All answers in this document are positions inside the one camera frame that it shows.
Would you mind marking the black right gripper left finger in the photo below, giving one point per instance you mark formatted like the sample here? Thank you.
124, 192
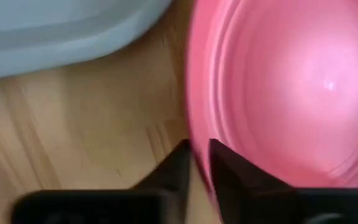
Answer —
177, 174

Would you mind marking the pink round plate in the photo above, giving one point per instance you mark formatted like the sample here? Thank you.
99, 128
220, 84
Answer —
291, 93

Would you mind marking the grey plastic tray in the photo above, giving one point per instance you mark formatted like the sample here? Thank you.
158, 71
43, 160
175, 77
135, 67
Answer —
57, 34

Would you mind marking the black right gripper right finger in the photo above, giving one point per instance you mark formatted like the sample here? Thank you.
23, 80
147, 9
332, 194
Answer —
241, 186

